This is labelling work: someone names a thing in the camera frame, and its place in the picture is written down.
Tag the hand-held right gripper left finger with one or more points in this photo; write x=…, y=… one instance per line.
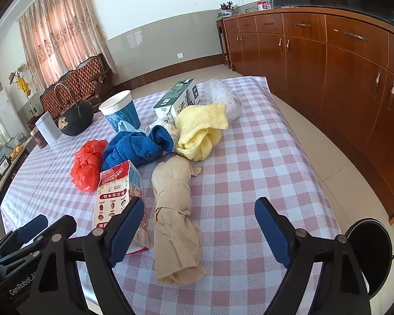
x=126, y=226

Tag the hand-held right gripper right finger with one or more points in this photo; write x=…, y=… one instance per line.
x=272, y=229

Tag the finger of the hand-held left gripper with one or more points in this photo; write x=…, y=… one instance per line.
x=64, y=224
x=31, y=229

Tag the red and white milk carton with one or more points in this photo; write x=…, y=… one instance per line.
x=115, y=190

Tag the beige cloth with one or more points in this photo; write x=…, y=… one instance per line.
x=174, y=229

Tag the red plastic bag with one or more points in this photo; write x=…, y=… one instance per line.
x=85, y=167

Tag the blue towel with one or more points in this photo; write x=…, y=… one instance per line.
x=131, y=147

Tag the white plastic bag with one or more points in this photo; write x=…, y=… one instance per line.
x=172, y=136

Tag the black trash bin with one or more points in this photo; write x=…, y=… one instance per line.
x=374, y=252

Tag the blue and white paper cup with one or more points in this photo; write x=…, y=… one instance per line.
x=124, y=111

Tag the yellow towel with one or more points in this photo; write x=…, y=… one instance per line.
x=197, y=128

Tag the green and white carton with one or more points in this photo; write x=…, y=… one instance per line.
x=175, y=100

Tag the pink checkered tablecloth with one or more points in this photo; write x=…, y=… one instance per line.
x=249, y=157

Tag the yellow fruit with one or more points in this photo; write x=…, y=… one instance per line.
x=16, y=150

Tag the brown tin box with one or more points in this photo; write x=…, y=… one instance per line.
x=37, y=139

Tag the white tin box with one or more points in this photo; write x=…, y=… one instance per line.
x=47, y=128

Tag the black teapot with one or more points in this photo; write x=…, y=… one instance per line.
x=75, y=119

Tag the white fridge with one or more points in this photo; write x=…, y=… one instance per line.
x=6, y=108

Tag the clear plastic bag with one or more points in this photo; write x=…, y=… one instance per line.
x=223, y=95

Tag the yellow flower decoration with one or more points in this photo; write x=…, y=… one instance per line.
x=23, y=85

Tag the wooden sofa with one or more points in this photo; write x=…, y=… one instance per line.
x=82, y=78

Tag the wooden cabinet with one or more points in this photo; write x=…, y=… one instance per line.
x=348, y=82

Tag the pink embroidered curtain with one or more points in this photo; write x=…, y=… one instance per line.
x=59, y=29

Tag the small wooden table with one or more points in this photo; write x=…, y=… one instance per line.
x=221, y=39

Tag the potted plant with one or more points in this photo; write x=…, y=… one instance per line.
x=226, y=12

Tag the red can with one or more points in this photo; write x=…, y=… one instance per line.
x=261, y=6

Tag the photo frame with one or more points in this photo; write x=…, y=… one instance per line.
x=3, y=165

